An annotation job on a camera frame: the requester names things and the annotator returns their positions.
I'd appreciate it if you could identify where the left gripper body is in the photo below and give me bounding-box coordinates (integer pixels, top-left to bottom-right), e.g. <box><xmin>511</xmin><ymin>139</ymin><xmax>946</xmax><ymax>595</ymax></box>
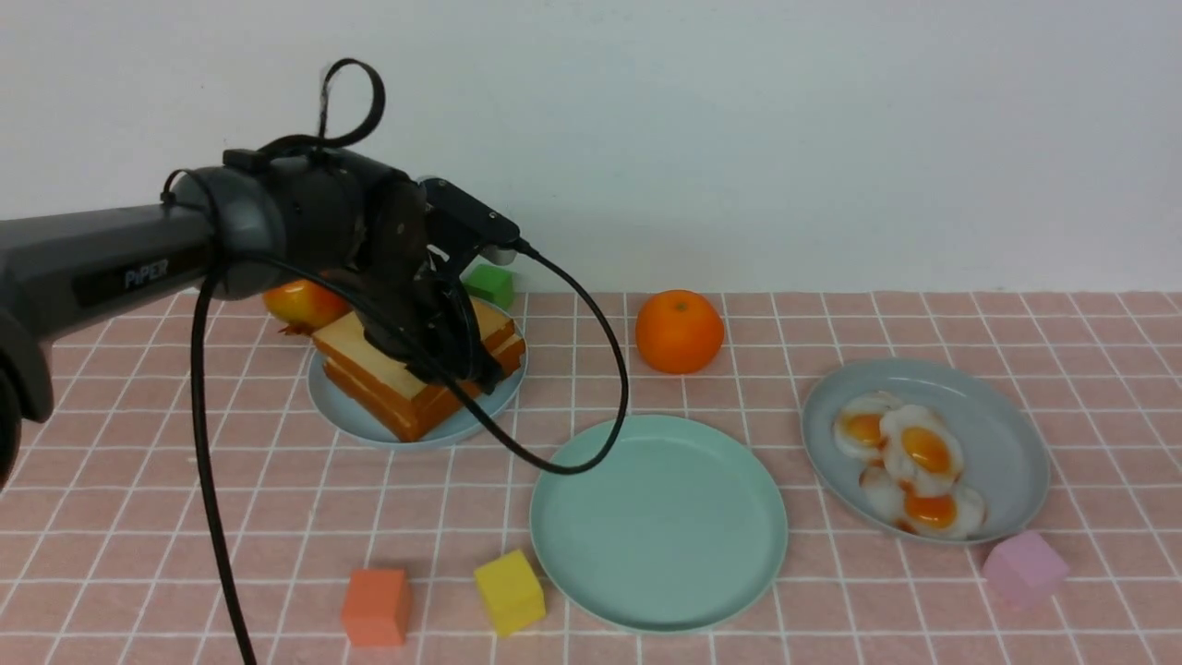
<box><xmin>355</xmin><ymin>178</ymin><xmax>467</xmax><ymax>366</ymax></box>

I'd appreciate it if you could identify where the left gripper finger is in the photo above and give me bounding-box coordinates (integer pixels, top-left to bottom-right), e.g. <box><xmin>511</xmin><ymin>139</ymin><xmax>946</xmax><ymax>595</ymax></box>
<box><xmin>448</xmin><ymin>278</ymin><xmax>505</xmax><ymax>395</ymax></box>
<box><xmin>392</xmin><ymin>314</ymin><xmax>462</xmax><ymax>384</ymax></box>

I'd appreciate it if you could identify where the fried egg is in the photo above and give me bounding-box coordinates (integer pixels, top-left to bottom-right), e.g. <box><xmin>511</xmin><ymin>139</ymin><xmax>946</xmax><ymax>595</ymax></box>
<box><xmin>832</xmin><ymin>391</ymin><xmax>905</xmax><ymax>467</ymax></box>
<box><xmin>860</xmin><ymin>467</ymin><xmax>987</xmax><ymax>540</ymax></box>
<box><xmin>881</xmin><ymin>404</ymin><xmax>965</xmax><ymax>498</ymax></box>

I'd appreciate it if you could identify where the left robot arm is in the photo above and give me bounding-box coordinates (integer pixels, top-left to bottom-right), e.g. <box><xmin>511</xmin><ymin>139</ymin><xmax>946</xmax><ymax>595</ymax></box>
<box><xmin>1</xmin><ymin>142</ymin><xmax>521</xmax><ymax>477</ymax></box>

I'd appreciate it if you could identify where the light blue bread plate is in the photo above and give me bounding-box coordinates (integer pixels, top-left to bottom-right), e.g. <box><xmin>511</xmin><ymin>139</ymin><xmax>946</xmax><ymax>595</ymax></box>
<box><xmin>309</xmin><ymin>298</ymin><xmax>528</xmax><ymax>450</ymax></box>

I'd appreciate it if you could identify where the green cube block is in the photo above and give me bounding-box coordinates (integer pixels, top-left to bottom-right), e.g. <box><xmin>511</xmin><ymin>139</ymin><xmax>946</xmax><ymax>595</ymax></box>
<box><xmin>465</xmin><ymin>265</ymin><xmax>517</xmax><ymax>311</ymax></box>

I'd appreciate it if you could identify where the red yellow apple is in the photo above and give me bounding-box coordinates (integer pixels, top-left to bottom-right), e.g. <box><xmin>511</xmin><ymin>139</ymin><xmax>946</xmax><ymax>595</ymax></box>
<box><xmin>261</xmin><ymin>281</ymin><xmax>352</xmax><ymax>335</ymax></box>

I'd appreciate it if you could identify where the orange fruit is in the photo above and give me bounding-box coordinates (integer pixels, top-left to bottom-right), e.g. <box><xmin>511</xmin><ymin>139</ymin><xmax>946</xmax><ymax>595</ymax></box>
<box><xmin>634</xmin><ymin>291</ymin><xmax>725</xmax><ymax>374</ymax></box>

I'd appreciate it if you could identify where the yellow cube block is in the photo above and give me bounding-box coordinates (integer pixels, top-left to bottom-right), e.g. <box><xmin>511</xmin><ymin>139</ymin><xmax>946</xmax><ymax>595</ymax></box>
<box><xmin>474</xmin><ymin>549</ymin><xmax>548</xmax><ymax>638</ymax></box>

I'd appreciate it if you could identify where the teal centre plate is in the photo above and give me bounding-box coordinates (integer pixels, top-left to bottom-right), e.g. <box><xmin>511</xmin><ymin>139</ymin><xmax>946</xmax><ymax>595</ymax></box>
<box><xmin>530</xmin><ymin>413</ymin><xmax>790</xmax><ymax>633</ymax></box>

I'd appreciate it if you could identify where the orange cube block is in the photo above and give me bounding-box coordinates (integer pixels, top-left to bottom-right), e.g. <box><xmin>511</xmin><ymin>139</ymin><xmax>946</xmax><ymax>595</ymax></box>
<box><xmin>340</xmin><ymin>568</ymin><xmax>414</xmax><ymax>648</ymax></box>

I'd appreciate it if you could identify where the grey-blue egg plate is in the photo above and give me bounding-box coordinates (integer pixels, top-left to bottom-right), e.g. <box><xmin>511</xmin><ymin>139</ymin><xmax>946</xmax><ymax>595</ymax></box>
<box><xmin>801</xmin><ymin>357</ymin><xmax>1050</xmax><ymax>545</ymax></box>

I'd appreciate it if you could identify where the pink cube block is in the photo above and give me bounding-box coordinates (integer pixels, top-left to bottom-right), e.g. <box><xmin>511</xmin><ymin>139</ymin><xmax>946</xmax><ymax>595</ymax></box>
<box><xmin>981</xmin><ymin>530</ymin><xmax>1069</xmax><ymax>609</ymax></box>

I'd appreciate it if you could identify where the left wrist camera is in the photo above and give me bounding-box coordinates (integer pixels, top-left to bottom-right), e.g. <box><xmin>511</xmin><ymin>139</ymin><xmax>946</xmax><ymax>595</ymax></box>
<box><xmin>418</xmin><ymin>177</ymin><xmax>521</xmax><ymax>276</ymax></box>

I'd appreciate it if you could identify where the black left camera cable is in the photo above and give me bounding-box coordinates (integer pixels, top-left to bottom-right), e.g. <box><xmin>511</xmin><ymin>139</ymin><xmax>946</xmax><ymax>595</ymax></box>
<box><xmin>189</xmin><ymin>57</ymin><xmax>631</xmax><ymax>665</ymax></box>

